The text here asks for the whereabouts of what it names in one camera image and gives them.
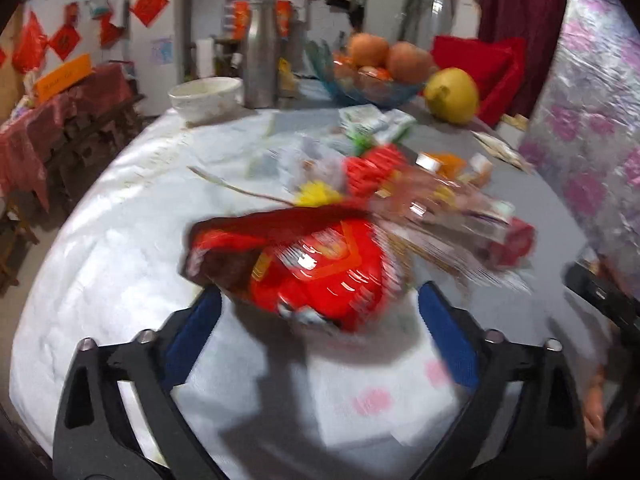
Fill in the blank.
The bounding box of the orange gift box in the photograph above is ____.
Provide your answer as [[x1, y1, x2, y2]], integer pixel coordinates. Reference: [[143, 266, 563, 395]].
[[231, 0, 293, 41]]

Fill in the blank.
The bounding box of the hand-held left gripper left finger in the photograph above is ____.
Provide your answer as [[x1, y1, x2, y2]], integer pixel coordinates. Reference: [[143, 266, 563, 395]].
[[51, 287, 228, 480]]

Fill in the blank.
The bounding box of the white ceramic bowl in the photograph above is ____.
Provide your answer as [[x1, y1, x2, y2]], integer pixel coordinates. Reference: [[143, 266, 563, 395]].
[[167, 77, 244, 123]]

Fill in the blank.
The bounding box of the long orange box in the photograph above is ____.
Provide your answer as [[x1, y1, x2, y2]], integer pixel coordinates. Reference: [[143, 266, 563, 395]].
[[35, 53, 93, 103]]

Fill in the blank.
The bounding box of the blue glass fruit bowl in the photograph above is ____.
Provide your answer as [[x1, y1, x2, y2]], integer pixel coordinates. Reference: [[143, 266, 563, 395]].
[[306, 40, 436, 108]]

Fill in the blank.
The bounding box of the red hanging paper item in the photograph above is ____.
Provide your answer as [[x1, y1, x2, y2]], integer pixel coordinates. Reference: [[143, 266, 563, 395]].
[[99, 12, 126, 48]]

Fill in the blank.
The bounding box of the yellow wrapper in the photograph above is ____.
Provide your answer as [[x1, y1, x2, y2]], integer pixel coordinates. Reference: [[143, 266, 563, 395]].
[[295, 182, 346, 208]]

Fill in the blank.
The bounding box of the person's right hand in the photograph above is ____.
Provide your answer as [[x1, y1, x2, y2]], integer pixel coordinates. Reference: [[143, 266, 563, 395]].
[[582, 360, 608, 448]]

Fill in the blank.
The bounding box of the dark red curtain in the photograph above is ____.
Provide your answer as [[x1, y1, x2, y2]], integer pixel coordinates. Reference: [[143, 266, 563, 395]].
[[472, 0, 573, 116]]

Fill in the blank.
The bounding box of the red diamond paper decoration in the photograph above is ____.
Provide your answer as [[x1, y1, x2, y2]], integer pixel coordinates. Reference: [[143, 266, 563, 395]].
[[130, 0, 171, 28], [47, 22, 83, 61]]

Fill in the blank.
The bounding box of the red cloth covered table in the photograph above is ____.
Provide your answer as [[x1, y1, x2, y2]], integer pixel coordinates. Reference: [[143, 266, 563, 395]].
[[0, 62, 146, 211]]

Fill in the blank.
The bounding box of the red plastic bag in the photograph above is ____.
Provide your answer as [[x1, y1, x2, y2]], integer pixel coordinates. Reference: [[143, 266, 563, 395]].
[[12, 10, 51, 75]]

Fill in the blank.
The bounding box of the wooden chair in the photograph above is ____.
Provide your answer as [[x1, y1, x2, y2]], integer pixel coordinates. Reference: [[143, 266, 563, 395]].
[[0, 195, 41, 293]]

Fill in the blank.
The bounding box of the green tissue pack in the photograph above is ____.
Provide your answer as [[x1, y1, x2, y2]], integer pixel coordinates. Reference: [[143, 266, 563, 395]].
[[337, 105, 416, 146]]

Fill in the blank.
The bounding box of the orange cardboard box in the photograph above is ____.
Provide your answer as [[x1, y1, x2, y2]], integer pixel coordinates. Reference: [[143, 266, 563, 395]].
[[417, 152, 468, 181]]

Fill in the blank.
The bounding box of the metal bottle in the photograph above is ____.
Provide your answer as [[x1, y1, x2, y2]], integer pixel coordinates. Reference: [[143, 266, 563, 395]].
[[242, 0, 281, 109]]

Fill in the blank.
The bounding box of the red snack bag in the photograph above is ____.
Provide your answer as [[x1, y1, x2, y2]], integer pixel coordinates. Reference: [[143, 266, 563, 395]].
[[180, 200, 401, 336]]

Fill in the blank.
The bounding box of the blue drawing paper sheet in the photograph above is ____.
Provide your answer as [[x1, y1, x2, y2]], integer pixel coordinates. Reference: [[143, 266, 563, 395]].
[[151, 37, 173, 66]]

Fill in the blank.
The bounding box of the floral plastic-wrapped mattress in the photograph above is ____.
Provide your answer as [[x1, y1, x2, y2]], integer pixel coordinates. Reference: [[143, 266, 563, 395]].
[[517, 0, 640, 281]]

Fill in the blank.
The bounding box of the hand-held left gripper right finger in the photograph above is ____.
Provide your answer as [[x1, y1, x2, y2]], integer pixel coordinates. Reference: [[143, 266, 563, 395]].
[[410, 282, 588, 480]]

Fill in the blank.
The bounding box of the red cushion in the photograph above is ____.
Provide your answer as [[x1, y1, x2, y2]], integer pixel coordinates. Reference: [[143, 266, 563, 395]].
[[431, 35, 528, 128]]

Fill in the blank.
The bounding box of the clear plastic packet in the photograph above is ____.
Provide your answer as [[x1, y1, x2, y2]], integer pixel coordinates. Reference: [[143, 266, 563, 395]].
[[472, 130, 533, 173]]

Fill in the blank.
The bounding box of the red rope bundle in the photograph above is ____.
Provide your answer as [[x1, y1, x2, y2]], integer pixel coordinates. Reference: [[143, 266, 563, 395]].
[[345, 145, 408, 198]]

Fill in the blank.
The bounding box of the paper towel roll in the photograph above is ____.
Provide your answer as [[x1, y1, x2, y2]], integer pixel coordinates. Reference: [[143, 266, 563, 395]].
[[195, 37, 216, 78]]

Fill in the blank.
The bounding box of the white pink-dotted napkin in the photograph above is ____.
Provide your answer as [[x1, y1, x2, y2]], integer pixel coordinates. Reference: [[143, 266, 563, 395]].
[[307, 345, 463, 446]]

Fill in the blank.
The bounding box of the yellow pomelo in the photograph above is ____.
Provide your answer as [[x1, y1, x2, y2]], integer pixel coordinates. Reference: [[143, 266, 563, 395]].
[[424, 67, 480, 125]]

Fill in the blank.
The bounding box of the yellow plastic bag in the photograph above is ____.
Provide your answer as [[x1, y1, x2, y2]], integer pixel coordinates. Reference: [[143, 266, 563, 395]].
[[277, 57, 301, 98]]

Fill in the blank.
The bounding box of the clear plastic wrapper bundle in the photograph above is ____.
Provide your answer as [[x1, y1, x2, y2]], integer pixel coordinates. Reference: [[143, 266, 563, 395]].
[[370, 170, 536, 291]]

